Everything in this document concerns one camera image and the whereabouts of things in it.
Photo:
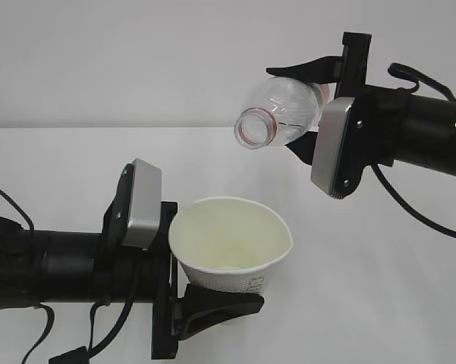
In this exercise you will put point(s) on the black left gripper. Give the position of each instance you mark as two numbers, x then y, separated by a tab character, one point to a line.
199	309

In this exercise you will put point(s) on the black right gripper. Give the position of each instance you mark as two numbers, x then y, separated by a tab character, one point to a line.
375	132

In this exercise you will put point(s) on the clear water bottle red label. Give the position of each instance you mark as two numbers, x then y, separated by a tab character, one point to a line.
279	111

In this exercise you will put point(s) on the white paper coffee cup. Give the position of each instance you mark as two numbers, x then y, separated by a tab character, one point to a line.
229	243

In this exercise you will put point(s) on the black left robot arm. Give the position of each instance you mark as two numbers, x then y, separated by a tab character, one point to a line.
40	268

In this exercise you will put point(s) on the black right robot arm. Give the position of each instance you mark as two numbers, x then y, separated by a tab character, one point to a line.
430	129

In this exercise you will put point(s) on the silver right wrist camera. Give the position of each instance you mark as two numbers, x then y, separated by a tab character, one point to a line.
326	162

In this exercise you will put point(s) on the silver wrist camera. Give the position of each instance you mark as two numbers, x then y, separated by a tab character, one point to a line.
326	162
133	217

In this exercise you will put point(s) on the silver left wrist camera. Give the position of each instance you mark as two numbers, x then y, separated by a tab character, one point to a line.
133	217

